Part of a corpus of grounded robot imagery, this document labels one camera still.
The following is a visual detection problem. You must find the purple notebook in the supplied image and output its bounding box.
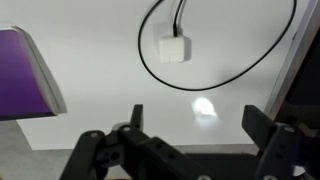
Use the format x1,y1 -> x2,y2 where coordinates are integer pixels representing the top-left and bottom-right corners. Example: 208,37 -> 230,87
0,26 -> 68,122

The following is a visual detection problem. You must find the black charger cable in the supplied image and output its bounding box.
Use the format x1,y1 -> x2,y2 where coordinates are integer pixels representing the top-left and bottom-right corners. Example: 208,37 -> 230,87
137,0 -> 298,92

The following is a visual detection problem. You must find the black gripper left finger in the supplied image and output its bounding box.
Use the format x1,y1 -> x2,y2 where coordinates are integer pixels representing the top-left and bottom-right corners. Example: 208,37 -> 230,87
59,104 -> 214,180

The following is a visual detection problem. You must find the white charger adapter block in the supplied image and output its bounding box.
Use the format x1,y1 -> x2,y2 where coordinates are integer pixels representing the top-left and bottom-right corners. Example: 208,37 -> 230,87
158,35 -> 187,64

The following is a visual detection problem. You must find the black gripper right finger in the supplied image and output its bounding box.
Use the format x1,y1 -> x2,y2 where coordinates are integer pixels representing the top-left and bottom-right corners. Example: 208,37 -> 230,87
241,104 -> 320,180

